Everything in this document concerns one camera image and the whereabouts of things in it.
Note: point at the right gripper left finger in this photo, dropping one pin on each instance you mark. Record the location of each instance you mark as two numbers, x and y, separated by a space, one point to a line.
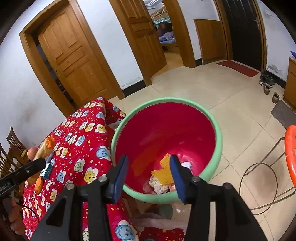
63 220

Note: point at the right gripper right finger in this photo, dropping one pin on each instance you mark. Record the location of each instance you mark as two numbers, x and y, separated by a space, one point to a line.
234 220

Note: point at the orange wrapper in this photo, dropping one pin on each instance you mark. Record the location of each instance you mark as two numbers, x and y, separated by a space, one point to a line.
39 185

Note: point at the white teal medicine box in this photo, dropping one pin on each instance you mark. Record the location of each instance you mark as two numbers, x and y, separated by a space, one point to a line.
45 173

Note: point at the orange snack packet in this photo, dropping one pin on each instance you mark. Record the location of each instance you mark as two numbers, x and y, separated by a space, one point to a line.
45 148

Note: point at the white paper ball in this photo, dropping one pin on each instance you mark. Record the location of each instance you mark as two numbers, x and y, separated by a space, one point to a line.
157 187

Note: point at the yellow sponge cloth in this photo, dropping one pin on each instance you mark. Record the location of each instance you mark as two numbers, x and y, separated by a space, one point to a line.
164 173

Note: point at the blue green tube item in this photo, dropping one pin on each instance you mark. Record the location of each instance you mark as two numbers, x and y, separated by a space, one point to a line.
48 160

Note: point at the green red trash bin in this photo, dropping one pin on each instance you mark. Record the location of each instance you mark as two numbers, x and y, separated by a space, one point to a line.
166 126

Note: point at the left hand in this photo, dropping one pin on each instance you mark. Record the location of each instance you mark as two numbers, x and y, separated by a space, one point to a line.
16 218

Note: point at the wooden chair at edge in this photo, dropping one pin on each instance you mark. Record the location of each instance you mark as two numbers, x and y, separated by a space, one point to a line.
16 155

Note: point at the red apple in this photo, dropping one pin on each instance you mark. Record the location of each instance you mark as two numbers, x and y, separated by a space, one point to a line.
31 153

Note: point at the red smiley flower tablecloth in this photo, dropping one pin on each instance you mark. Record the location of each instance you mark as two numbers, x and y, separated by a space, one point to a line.
81 155

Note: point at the grey floor mat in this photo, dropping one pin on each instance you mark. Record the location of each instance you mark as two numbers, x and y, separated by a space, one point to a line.
284 114

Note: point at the wooden side cabinet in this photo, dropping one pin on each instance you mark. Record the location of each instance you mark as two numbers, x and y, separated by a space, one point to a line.
289 95

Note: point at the shoes by door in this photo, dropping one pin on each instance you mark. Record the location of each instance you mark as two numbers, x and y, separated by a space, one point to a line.
267 82

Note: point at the closed wooden door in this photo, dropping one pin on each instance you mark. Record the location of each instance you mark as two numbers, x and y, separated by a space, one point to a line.
71 56

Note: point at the red door mat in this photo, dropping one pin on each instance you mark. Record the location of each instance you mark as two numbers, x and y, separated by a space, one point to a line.
239 68

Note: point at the dark entrance door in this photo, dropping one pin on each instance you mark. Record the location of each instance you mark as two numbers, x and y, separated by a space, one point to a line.
245 31

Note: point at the bed with blue bedding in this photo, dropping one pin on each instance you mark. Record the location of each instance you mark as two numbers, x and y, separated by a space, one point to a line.
164 28

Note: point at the open wooden bedroom door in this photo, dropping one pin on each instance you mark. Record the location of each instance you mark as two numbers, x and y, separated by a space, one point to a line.
141 35

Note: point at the low wooden wall cabinet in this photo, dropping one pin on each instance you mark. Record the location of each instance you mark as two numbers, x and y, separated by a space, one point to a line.
211 40

